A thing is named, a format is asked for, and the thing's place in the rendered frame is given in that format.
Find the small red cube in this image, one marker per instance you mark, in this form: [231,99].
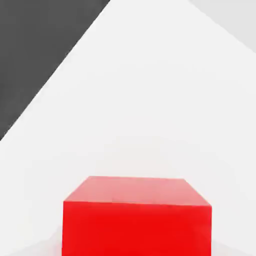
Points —
[137,226]

